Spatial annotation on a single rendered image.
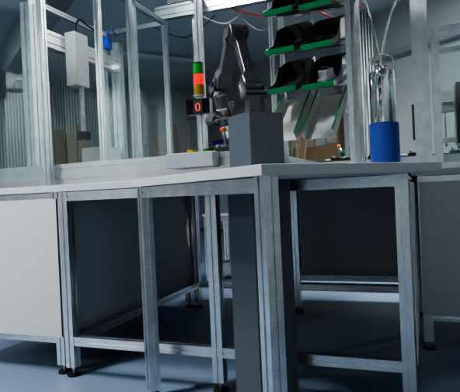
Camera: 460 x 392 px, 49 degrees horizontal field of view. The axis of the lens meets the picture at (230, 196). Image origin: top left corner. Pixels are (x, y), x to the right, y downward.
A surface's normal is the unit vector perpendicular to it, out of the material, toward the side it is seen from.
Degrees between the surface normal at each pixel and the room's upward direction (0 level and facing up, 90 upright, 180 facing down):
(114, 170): 90
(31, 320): 90
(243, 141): 90
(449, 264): 90
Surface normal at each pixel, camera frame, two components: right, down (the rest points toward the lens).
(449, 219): -0.36, 0.02
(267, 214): 0.52, -0.02
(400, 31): -0.85, 0.04
